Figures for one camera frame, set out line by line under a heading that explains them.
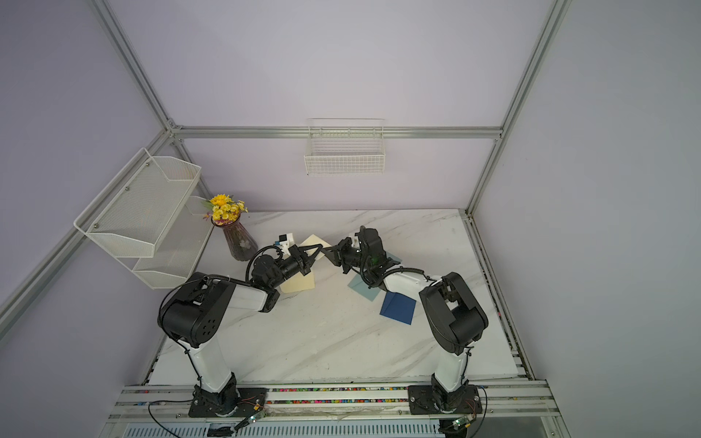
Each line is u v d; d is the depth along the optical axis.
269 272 0.73
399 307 0.91
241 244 0.98
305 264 0.82
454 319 0.48
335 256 0.79
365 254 0.71
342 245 0.78
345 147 0.96
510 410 0.73
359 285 0.98
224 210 0.86
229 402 0.66
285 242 0.86
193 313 0.50
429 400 0.73
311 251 0.85
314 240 0.88
